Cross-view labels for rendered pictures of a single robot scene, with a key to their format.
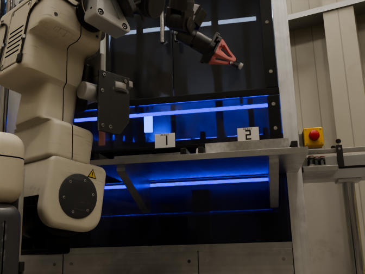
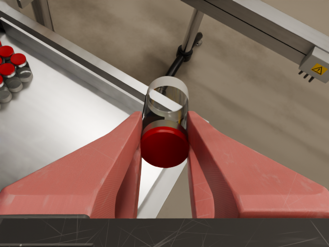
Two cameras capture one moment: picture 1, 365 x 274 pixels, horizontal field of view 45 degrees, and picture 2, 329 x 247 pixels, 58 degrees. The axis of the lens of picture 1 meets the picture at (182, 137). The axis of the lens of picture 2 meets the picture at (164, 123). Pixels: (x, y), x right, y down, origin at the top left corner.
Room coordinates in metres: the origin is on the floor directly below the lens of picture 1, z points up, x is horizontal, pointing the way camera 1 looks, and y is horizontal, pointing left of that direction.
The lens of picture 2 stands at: (1.36, -0.11, 1.30)
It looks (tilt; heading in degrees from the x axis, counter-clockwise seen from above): 62 degrees down; 271
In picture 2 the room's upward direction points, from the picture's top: 21 degrees clockwise
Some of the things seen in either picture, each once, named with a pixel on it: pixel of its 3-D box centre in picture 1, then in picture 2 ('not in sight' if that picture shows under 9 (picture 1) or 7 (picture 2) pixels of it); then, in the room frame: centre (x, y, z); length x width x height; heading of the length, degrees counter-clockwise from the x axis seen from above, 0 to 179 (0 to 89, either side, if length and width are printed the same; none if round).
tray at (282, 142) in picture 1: (248, 155); (34, 140); (1.52, -0.23, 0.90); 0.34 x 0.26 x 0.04; 170
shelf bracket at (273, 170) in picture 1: (274, 185); not in sight; (1.54, -0.31, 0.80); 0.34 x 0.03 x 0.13; 170
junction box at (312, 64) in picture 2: not in sight; (320, 65); (0.90, -1.03, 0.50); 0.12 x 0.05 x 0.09; 170
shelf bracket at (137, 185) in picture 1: (134, 192); not in sight; (1.62, 0.18, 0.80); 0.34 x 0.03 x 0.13; 170
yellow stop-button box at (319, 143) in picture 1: (312, 138); not in sight; (1.70, -0.51, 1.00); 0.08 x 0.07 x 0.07; 170
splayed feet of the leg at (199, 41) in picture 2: not in sight; (182, 58); (1.41, -1.18, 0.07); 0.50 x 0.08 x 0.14; 80
